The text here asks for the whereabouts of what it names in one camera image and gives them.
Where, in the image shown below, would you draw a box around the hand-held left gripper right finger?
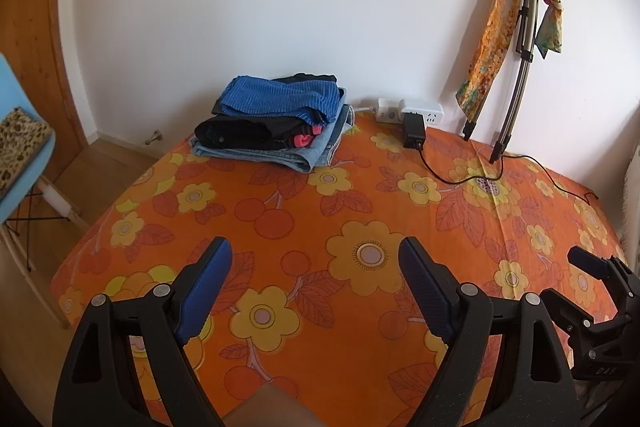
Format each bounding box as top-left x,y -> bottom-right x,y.
398,237 -> 579,427

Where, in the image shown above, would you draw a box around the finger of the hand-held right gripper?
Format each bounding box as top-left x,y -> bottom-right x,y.
541,288 -> 598,334
569,246 -> 628,295

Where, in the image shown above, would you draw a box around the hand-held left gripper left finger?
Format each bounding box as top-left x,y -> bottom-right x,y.
52,237 -> 233,427

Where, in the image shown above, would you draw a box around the blue striped pants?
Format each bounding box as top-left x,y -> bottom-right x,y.
220,76 -> 347,126

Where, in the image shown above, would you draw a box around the green striped pillow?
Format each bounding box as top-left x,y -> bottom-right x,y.
621,142 -> 640,268

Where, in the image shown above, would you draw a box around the orange floral bedsheet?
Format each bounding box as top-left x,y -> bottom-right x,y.
50,107 -> 632,427

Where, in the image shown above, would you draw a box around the light blue folded jeans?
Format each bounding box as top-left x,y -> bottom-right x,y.
190,104 -> 357,174

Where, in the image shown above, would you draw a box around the black power adapter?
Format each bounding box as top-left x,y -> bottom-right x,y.
402,113 -> 427,152

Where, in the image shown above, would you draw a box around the black folded garment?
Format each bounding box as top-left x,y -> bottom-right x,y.
194,73 -> 346,152

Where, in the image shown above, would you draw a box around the white socket adapter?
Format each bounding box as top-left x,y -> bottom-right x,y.
399,104 -> 444,128

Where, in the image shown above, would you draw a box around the white power strip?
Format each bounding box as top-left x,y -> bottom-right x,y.
377,98 -> 402,124

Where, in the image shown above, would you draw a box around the blue chair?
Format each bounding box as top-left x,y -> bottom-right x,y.
0,53 -> 92,329

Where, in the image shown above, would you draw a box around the silver tripod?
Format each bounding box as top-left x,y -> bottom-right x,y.
462,0 -> 544,165

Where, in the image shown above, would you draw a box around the leopard print cushion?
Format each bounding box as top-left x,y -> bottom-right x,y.
0,107 -> 54,198

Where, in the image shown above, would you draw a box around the orange patterned scarf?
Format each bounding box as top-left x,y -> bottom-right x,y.
456,0 -> 565,118

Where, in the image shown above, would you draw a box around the wooden door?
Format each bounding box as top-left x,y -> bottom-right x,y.
0,0 -> 90,180

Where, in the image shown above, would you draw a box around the black cable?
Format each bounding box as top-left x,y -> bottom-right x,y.
417,147 -> 600,202

